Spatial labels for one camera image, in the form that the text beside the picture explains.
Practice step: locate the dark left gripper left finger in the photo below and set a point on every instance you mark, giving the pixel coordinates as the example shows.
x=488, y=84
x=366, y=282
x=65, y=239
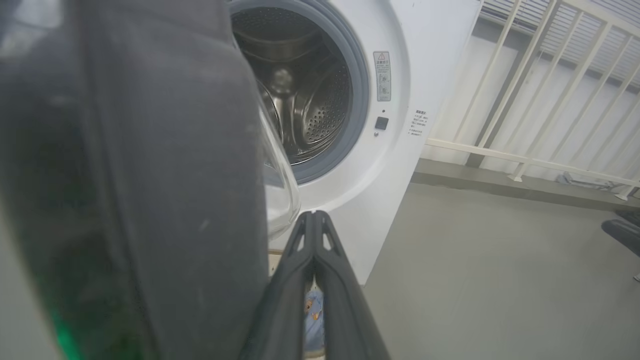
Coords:
x=282, y=310

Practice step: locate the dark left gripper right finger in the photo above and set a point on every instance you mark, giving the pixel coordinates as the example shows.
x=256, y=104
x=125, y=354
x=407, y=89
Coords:
x=347, y=315

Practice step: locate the blue fox-print garment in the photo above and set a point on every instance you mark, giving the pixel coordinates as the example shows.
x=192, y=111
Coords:
x=314, y=315

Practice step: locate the black round glass washer door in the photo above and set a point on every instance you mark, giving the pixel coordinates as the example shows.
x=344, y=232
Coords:
x=150, y=175

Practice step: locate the white front-load washing machine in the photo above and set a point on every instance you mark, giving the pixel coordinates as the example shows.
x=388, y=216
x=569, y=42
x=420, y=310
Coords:
x=400, y=165

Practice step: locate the small black text label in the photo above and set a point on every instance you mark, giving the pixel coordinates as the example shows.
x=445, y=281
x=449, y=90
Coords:
x=418, y=123

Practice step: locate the grey warning sticker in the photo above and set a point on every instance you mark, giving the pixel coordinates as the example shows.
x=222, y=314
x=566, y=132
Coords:
x=382, y=76

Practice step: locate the black object on floor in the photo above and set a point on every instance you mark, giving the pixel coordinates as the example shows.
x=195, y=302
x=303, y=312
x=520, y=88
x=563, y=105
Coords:
x=625, y=235

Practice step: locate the white metal railing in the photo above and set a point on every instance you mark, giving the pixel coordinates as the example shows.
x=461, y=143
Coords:
x=520, y=75

